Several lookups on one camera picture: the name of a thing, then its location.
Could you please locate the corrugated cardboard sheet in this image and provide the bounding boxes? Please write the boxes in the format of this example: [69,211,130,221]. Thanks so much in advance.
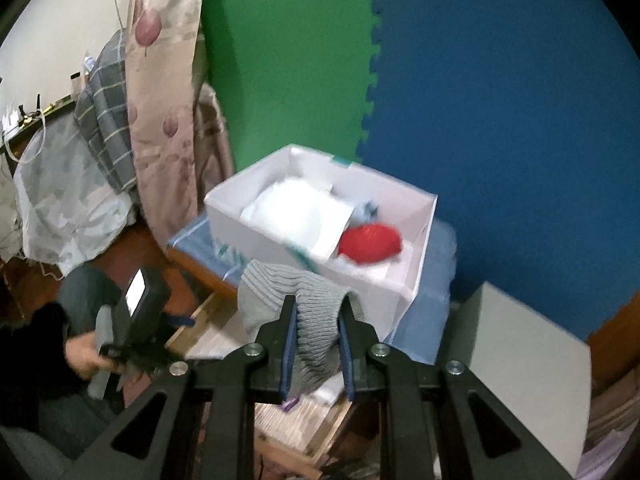
[587,372,640,446]

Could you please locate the green foam mat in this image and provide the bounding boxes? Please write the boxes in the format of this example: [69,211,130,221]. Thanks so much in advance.
[200,0,386,176]

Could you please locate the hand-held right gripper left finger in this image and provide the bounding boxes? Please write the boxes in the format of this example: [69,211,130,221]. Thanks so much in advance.
[60,295,301,480]

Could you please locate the light blue underwear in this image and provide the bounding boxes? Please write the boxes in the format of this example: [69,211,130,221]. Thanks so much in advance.
[350,200,382,226]

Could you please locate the person's left hand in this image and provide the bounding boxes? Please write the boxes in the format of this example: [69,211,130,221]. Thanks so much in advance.
[65,332,126,377]

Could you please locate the red underwear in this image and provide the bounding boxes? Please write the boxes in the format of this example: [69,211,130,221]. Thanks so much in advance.
[337,224,403,263]

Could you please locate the grey ribbed underwear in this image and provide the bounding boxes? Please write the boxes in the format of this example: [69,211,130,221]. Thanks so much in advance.
[236,260,361,396]

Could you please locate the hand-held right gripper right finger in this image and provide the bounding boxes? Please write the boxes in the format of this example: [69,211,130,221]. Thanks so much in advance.
[337,305,576,480]

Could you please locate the grey plaid cloth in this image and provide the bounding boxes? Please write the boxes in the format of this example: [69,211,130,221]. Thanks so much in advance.
[74,30,138,193]

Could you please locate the blue foam mat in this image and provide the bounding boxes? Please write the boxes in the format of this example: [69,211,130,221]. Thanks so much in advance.
[360,0,640,341]

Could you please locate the white patterned cloth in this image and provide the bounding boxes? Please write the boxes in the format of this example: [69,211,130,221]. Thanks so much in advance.
[12,110,136,278]

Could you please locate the white underwear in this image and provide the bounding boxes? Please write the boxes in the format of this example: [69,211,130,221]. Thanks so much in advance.
[240,177,353,261]

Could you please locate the floral beige curtain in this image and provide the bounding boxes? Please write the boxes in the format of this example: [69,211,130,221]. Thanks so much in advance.
[125,0,236,261]

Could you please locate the white cardboard box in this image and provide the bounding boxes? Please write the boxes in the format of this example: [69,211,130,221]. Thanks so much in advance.
[204,144,440,341]

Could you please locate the brown foam mat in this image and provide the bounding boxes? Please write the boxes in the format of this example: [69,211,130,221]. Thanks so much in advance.
[585,292,640,396]

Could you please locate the grey box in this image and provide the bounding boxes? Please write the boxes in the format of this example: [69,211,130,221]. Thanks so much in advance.
[435,281,593,478]

